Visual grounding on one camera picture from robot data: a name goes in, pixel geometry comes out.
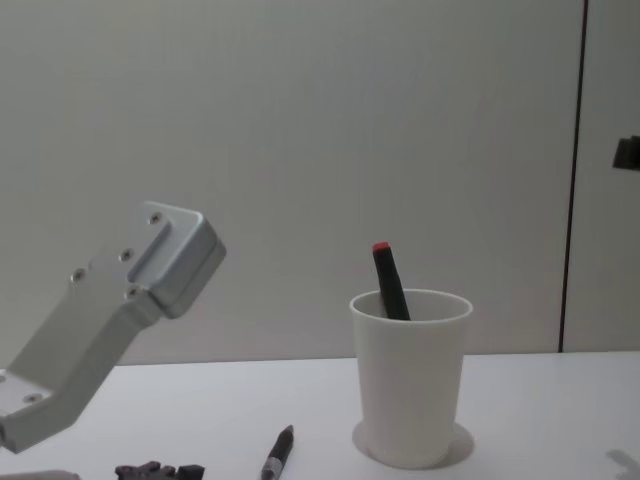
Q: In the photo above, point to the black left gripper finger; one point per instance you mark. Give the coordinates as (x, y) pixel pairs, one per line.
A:
(192, 472)
(142, 472)

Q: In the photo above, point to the white plastic cup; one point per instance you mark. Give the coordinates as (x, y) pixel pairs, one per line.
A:
(410, 380)

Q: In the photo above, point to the black wall fixture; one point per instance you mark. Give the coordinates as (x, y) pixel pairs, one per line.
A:
(628, 154)

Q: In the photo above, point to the dark pen with grey band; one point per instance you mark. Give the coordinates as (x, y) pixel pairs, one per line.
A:
(276, 457)

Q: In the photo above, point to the black marker with red cap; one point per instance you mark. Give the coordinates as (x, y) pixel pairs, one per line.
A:
(391, 285)

